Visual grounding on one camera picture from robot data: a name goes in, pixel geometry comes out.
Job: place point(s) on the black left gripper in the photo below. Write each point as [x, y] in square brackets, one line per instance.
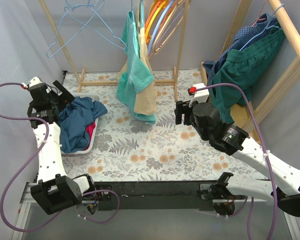
[56, 100]

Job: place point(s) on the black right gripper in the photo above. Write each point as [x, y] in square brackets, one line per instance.
[181, 113]

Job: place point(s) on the navy blue t shirt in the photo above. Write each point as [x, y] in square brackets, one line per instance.
[77, 122]

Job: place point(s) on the magenta t shirt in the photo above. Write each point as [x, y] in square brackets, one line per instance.
[90, 129]

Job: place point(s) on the teal green shirt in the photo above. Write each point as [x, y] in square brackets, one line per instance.
[135, 76]

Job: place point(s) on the light blue wire hanger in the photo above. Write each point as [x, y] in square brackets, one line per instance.
[82, 15]
[95, 22]

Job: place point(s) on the beige plastic hanger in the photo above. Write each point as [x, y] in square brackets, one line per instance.
[167, 27]

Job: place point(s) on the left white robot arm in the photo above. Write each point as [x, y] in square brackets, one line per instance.
[54, 190]

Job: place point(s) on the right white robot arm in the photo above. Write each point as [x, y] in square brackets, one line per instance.
[283, 181]

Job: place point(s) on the white plastic laundry basket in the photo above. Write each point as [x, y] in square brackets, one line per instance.
[90, 145]

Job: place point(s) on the beige garment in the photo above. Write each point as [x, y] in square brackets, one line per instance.
[150, 92]

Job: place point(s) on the floral table cloth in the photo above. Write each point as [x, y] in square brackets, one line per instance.
[126, 149]

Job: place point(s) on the dark green shorts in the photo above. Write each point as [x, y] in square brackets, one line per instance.
[243, 67]

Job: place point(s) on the orange plastic hangers bunch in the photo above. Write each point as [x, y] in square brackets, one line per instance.
[157, 20]

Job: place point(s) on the blue checkered shorts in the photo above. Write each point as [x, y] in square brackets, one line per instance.
[245, 37]

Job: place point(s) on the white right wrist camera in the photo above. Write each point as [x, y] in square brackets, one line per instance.
[199, 95]

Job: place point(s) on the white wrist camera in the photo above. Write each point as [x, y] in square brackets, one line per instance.
[35, 81]
[199, 95]

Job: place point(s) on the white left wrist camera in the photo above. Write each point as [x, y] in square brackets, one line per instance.
[35, 81]

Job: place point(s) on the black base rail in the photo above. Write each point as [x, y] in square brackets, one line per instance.
[157, 195]

